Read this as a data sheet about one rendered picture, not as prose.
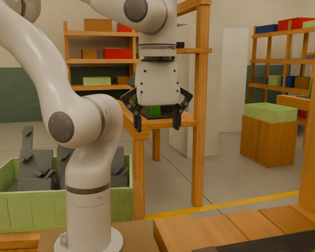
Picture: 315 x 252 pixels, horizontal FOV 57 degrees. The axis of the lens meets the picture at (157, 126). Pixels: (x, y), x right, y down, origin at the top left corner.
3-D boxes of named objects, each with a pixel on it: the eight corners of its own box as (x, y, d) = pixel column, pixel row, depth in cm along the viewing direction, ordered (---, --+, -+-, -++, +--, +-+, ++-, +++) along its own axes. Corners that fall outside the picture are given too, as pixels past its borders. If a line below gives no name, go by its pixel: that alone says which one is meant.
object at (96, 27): (194, 116, 738) (196, 21, 686) (70, 124, 650) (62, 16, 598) (185, 113, 788) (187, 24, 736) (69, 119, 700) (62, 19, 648)
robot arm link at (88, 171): (55, 189, 75) (50, 96, 70) (94, 166, 92) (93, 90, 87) (95, 197, 71) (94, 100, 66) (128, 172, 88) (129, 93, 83)
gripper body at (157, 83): (174, 55, 70) (173, 101, 72) (132, 55, 67) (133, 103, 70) (184, 55, 63) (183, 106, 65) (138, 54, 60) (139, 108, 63)
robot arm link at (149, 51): (171, 46, 70) (171, 59, 70) (135, 45, 68) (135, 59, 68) (183, 44, 62) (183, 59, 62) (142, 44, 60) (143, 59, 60)
